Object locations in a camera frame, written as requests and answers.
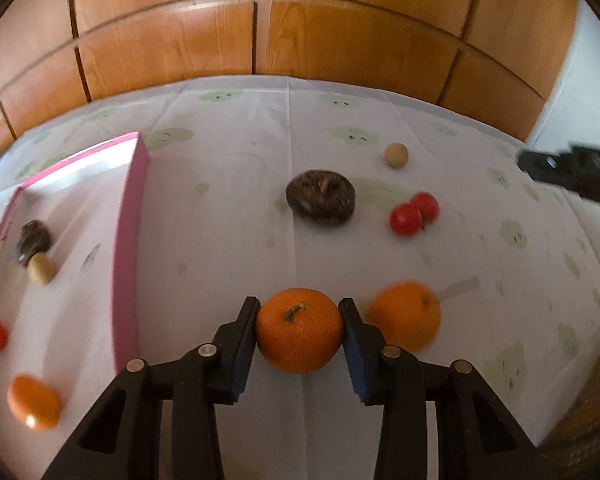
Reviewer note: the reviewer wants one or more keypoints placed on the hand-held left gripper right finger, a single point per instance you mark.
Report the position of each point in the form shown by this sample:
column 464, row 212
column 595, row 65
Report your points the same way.
column 355, row 365

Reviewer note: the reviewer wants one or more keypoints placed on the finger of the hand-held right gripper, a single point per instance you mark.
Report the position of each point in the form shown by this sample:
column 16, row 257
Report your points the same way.
column 542, row 164

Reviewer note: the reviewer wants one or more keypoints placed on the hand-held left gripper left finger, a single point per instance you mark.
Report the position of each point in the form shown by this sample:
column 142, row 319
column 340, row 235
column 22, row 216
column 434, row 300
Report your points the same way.
column 240, row 360

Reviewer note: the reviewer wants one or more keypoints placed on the long-stemmed orange mandarin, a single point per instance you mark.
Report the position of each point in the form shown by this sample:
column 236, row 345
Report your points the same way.
column 405, row 316

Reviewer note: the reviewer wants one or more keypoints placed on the tan longan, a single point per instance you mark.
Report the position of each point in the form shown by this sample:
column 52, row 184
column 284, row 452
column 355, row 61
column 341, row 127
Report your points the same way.
column 42, row 270
column 396, row 155

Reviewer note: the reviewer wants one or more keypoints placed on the dark brown water chestnut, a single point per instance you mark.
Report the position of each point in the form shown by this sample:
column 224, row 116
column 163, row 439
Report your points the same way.
column 32, row 240
column 321, row 201

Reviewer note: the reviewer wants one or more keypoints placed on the shallow pink box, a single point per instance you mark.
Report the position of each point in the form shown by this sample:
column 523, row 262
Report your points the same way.
column 80, row 240

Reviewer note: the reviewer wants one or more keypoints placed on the orange kumquat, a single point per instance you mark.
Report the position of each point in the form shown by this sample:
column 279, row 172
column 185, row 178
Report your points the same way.
column 34, row 402

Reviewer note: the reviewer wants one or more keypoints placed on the white green-printed tablecloth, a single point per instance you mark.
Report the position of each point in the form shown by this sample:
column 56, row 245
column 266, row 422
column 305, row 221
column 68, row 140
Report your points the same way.
column 230, row 160

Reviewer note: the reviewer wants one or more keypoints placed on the wooden wardrobe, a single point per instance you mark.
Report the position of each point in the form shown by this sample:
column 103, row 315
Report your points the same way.
column 330, row 35

